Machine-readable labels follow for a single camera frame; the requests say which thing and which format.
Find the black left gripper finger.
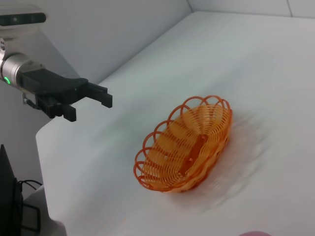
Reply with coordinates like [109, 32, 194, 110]
[48, 103, 78, 123]
[83, 82, 114, 109]

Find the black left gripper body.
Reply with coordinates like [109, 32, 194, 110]
[19, 69, 90, 115]

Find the orange woven plastic basket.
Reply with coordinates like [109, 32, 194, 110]
[133, 95, 233, 194]

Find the pink toy peach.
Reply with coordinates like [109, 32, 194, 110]
[239, 231, 272, 236]

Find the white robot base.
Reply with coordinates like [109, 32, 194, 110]
[22, 184, 67, 236]

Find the black framed panel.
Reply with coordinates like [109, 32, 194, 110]
[22, 202, 41, 232]

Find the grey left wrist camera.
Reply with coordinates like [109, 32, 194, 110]
[0, 12, 47, 27]

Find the thin black cable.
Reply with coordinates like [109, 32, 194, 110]
[18, 179, 44, 191]

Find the black equipment with cables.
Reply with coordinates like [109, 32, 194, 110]
[0, 144, 24, 236]

